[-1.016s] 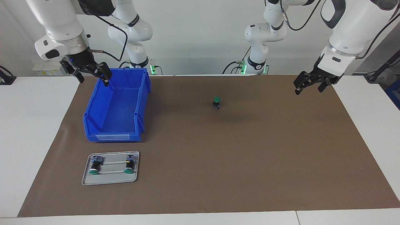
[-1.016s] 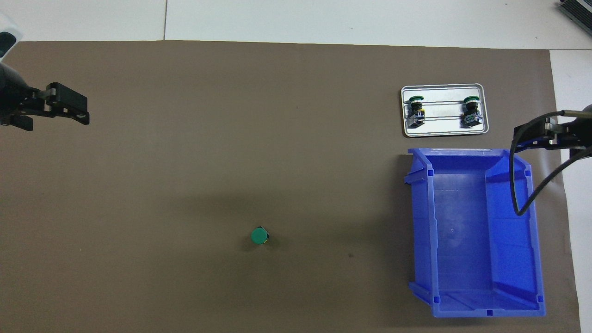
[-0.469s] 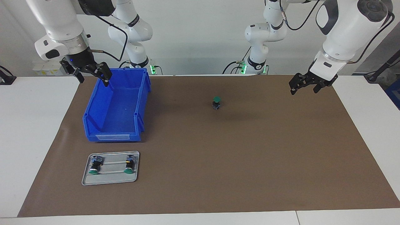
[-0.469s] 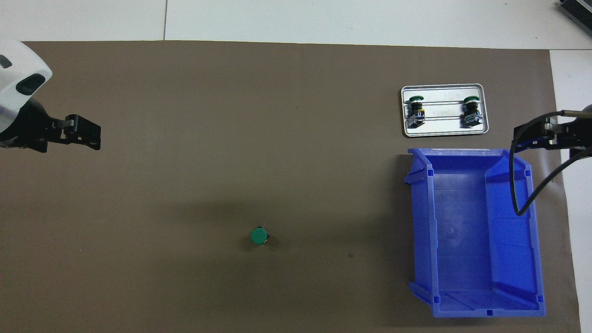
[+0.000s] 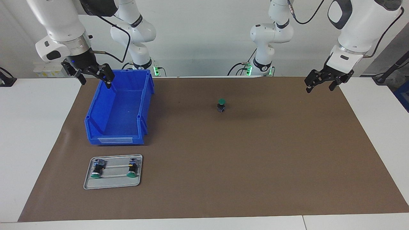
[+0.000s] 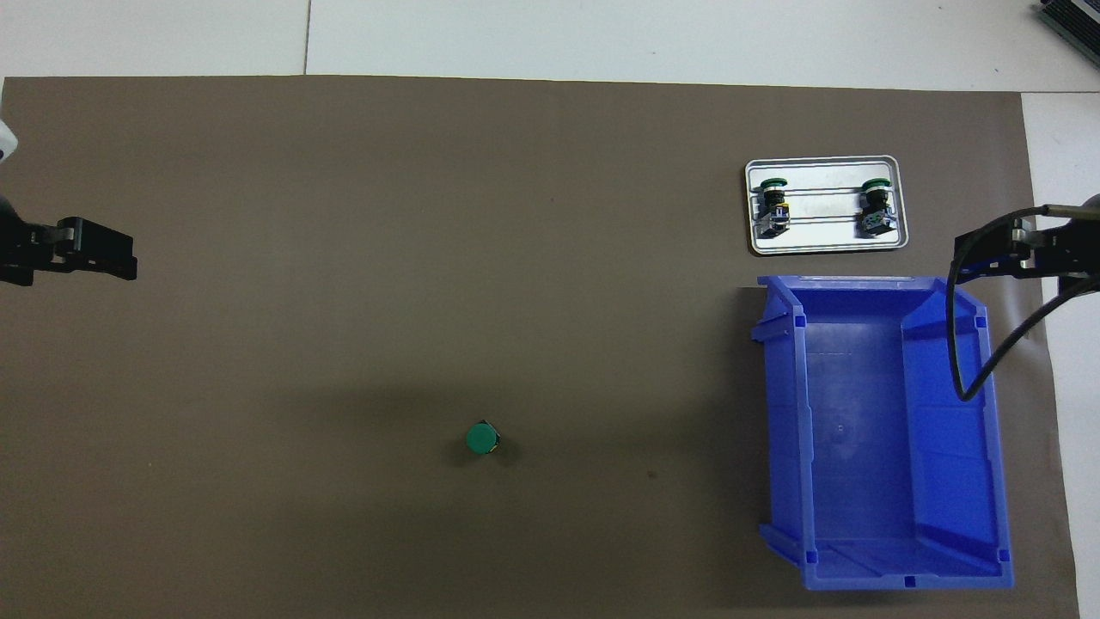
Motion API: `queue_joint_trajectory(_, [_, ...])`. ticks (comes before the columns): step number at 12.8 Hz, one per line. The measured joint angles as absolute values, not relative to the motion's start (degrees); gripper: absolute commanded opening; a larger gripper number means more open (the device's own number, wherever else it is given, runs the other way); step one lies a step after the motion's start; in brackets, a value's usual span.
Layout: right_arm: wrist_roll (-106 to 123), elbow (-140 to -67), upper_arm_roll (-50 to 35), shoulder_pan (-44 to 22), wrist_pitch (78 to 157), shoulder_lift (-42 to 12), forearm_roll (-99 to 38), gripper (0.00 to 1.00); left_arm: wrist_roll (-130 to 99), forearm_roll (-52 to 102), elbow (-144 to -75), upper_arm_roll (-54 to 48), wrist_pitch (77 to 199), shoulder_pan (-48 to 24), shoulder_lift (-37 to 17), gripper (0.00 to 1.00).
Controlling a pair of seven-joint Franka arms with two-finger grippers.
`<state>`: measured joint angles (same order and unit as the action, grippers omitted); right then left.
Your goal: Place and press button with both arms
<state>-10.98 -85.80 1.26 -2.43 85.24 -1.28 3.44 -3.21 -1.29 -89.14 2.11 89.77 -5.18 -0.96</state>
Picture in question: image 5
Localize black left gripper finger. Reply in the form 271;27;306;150
328;71;354;92
304;70;327;94

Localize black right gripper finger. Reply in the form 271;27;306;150
86;63;115;89
61;61;87;86

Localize green push button blue base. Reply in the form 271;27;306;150
90;158;106;179

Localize green push button yellow mark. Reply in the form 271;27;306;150
127;158;139;178

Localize white boxes with yellow labels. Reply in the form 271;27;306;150
33;62;68;78

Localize black stand with pole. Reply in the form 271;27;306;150
372;51;409;85

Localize blue plastic storage bin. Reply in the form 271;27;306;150
84;69;155;146

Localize blue crate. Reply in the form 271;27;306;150
394;81;409;113

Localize grey metal tray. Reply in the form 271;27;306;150
83;154;143;190

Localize brown table mat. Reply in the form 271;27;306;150
18;77;409;222

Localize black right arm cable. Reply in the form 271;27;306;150
78;0;131;63

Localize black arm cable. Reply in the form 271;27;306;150
287;0;405;59
78;0;131;63

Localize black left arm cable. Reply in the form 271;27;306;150
287;0;405;59

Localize black clamp mount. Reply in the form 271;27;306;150
0;67;17;87

